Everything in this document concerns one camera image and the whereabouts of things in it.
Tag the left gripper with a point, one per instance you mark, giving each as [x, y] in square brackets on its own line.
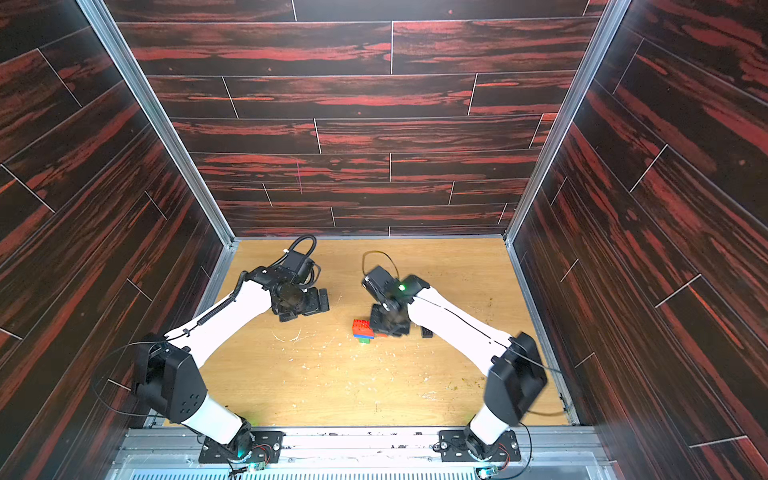
[316, 305]

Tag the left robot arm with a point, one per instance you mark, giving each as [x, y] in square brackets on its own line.
[167, 374]

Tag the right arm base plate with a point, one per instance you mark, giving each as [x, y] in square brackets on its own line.
[459, 445]

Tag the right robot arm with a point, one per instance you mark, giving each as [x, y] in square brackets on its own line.
[512, 366]

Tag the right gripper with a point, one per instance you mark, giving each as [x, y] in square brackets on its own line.
[390, 321]

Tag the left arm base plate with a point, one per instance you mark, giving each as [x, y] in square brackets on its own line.
[256, 447]

